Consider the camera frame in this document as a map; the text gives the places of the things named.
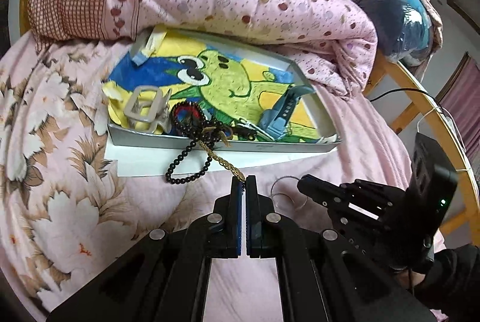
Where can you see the pink floral bed sheet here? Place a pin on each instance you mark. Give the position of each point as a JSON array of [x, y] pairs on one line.
[[75, 194]]

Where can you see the person's right forearm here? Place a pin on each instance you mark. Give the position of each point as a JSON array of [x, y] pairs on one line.
[[453, 277]]

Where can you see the curved wooden bed rail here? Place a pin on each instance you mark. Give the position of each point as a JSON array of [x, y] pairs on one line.
[[412, 85]]

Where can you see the grey metal tray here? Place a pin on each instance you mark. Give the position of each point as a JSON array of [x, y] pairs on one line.
[[210, 144]]

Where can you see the blue plastic-wrapped bag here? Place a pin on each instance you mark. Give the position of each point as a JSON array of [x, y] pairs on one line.
[[397, 22]]

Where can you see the white paper sheet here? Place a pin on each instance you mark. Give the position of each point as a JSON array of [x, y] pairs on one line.
[[150, 160]]

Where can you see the person's right hand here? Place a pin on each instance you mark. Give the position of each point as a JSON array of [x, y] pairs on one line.
[[408, 275]]

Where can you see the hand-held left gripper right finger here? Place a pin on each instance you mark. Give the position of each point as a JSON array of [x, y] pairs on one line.
[[251, 204]]

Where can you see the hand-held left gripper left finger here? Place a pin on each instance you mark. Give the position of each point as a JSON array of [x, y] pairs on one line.
[[236, 204]]

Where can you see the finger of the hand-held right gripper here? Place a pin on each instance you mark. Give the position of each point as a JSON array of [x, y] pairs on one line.
[[337, 189], [352, 228]]

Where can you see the pink curtain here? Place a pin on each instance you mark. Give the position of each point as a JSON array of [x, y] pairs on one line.
[[463, 89]]

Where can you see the frog cartoon printed cloth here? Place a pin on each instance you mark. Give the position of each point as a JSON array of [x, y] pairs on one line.
[[225, 82]]

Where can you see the white blue paper strip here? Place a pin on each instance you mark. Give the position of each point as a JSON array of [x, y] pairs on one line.
[[148, 44]]

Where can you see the grey hair claw clip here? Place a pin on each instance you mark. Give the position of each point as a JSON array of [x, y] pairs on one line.
[[144, 112]]

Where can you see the blue wrist watch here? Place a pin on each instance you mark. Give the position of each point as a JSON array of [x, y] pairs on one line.
[[279, 115]]

